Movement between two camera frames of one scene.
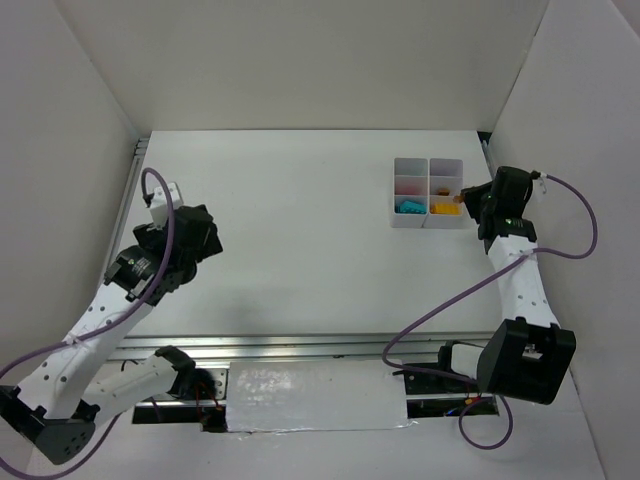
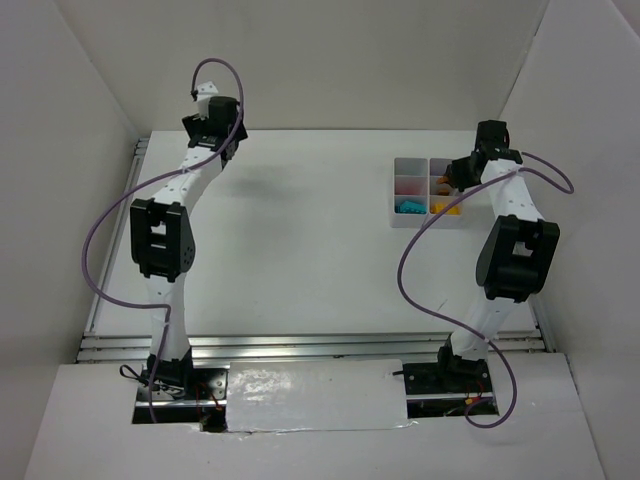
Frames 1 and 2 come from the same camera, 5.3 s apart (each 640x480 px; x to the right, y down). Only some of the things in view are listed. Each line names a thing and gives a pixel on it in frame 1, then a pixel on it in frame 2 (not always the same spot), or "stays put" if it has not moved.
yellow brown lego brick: [445, 209] stays put
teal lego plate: [411, 207] stays put
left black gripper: [201, 232] -> [231, 147]
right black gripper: [476, 198] -> [458, 173]
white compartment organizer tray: [424, 192] stays put
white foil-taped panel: [267, 396] stays put
